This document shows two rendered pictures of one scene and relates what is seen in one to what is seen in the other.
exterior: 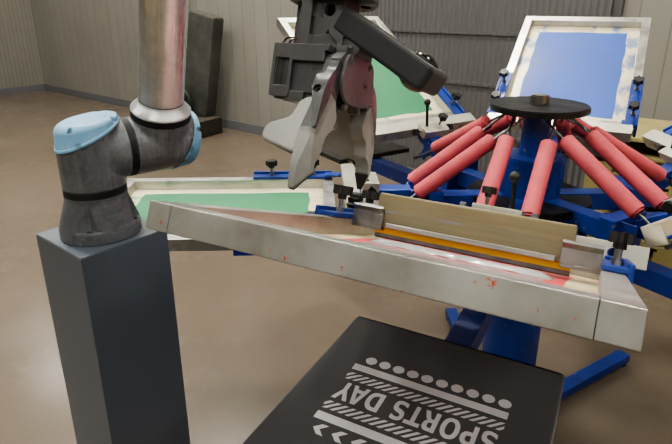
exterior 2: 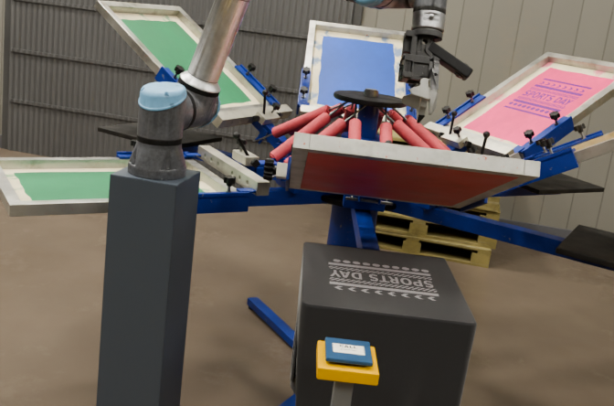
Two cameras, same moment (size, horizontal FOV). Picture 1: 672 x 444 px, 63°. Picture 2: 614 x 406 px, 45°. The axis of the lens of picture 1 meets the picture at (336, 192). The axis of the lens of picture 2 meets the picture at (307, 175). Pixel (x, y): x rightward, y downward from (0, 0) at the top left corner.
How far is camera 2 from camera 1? 134 cm
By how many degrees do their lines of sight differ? 28
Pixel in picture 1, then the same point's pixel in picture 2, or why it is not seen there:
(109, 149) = (185, 109)
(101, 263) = (181, 191)
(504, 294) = (491, 162)
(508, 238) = not seen: hidden behind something
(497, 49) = (243, 45)
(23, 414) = not seen: outside the picture
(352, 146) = (418, 102)
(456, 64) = not seen: hidden behind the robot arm
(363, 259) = (428, 153)
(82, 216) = (164, 157)
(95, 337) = (172, 247)
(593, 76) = (375, 78)
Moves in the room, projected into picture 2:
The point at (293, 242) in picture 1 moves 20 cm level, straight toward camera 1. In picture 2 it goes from (390, 148) to (449, 170)
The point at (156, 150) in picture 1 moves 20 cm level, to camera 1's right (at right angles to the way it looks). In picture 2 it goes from (202, 112) to (269, 114)
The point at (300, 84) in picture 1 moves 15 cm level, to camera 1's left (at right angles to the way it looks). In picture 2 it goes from (417, 72) to (360, 68)
